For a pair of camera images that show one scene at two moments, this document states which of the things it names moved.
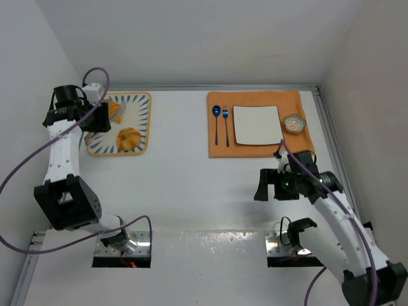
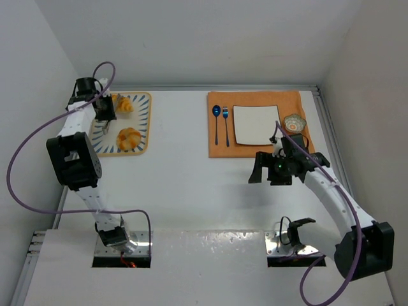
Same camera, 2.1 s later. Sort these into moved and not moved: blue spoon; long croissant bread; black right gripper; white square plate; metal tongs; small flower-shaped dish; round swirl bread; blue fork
Moved: long croissant bread; black right gripper; metal tongs
Not moved: white square plate; small flower-shaped dish; blue spoon; round swirl bread; blue fork
